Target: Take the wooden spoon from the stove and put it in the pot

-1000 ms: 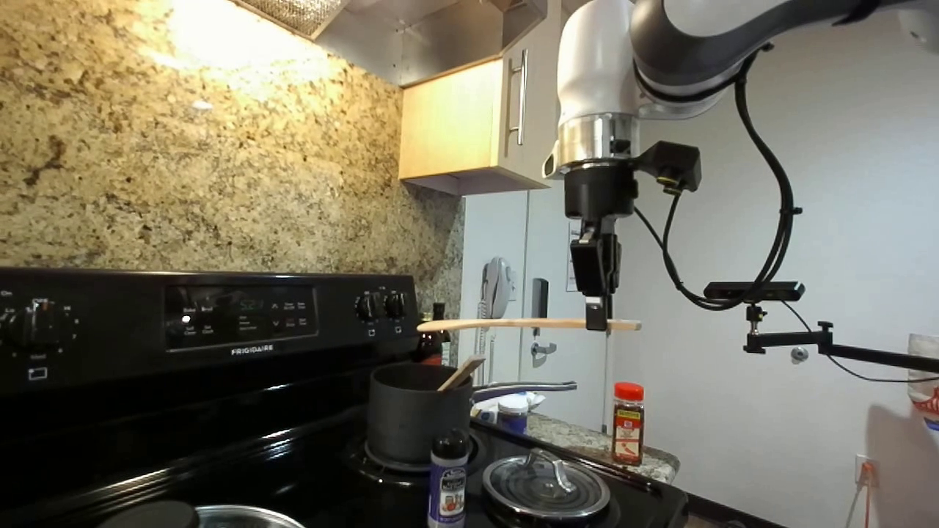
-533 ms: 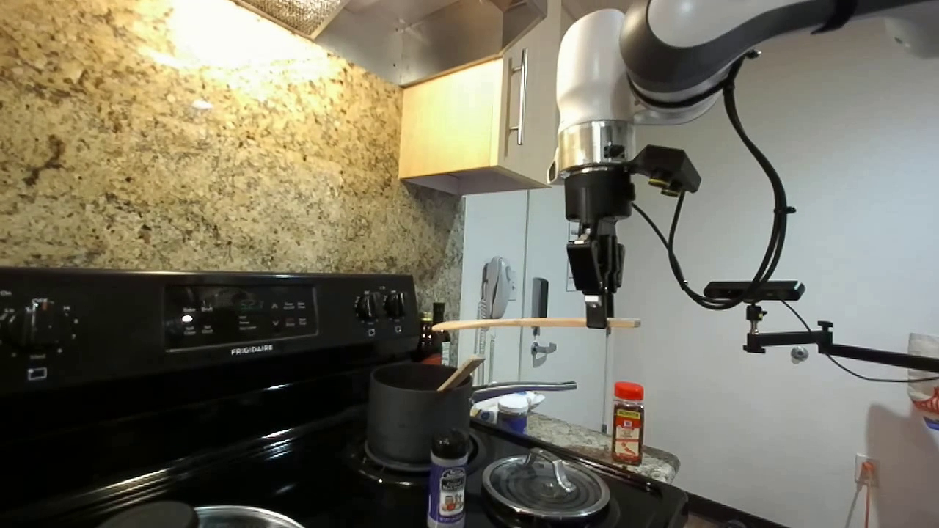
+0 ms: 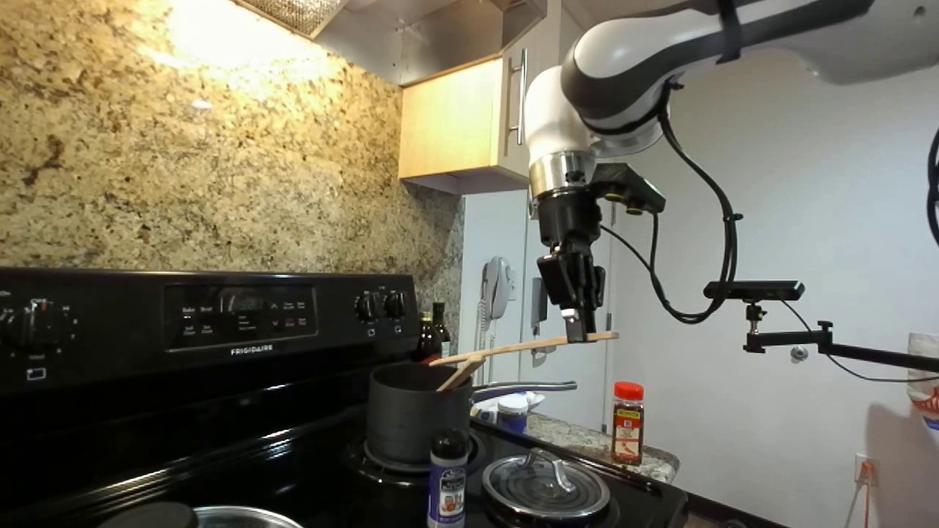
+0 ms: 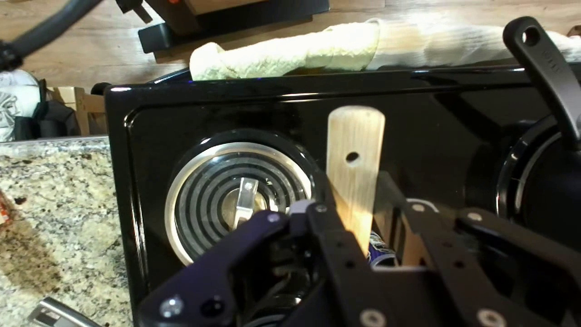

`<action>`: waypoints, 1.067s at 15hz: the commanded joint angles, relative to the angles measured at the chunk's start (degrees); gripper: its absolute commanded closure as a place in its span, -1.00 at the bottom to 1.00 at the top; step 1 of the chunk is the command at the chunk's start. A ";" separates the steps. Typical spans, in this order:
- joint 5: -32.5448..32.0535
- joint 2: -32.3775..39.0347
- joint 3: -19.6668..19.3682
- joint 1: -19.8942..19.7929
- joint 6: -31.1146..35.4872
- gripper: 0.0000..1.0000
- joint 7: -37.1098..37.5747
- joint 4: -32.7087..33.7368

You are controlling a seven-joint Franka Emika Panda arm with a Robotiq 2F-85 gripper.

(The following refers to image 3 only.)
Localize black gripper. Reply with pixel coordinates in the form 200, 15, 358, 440
535, 188, 610, 346

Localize long wooden spoon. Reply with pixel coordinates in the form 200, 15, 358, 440
430, 327, 624, 368

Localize short wooden spoon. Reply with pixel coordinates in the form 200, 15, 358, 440
434, 354, 489, 396

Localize glass pot lid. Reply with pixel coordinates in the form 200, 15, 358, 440
480, 447, 613, 525

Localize black electric stove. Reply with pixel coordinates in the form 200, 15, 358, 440
0, 266, 694, 528

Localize red-lid chili flake jar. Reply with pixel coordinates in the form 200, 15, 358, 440
610, 377, 650, 465

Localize blue jar white lid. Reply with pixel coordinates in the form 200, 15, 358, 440
493, 393, 535, 436

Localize white plastic bag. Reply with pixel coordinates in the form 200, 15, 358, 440
469, 390, 553, 428

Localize dark glass bottle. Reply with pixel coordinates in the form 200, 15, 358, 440
417, 298, 456, 367

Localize black-capped spice shaker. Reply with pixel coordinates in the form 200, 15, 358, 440
425, 430, 477, 528

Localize steel range hood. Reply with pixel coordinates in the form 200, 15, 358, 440
232, 0, 553, 87

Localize black pan with lid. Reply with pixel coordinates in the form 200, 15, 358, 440
97, 499, 305, 528

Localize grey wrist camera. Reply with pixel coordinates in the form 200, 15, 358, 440
590, 160, 670, 216

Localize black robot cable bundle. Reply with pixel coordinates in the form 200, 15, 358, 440
596, 81, 744, 327

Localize black stereo camera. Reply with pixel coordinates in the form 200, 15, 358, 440
701, 279, 808, 305

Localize black pot with handle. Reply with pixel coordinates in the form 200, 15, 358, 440
364, 361, 582, 468

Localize wooden wall cabinet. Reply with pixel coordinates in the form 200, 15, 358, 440
396, 50, 535, 197

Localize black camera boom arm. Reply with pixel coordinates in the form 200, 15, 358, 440
739, 298, 939, 374

